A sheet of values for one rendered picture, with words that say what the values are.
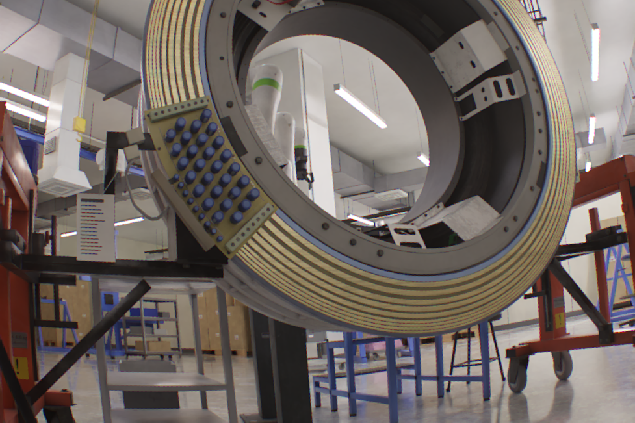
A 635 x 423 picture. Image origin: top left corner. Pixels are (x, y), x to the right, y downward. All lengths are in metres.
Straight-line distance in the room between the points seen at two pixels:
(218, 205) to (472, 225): 0.76
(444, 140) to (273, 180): 0.93
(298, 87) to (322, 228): 6.07
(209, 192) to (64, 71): 5.12
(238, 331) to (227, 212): 8.83
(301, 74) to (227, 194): 6.28
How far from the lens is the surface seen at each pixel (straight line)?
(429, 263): 1.36
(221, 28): 1.35
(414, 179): 12.12
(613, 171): 2.24
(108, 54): 6.25
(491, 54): 1.91
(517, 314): 9.17
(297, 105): 7.17
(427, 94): 2.08
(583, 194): 2.34
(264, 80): 2.21
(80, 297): 13.55
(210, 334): 10.33
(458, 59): 1.95
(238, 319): 9.90
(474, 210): 1.60
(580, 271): 9.12
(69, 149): 5.80
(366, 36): 2.07
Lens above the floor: 0.48
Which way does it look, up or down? 16 degrees up
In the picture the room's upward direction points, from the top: 4 degrees counter-clockwise
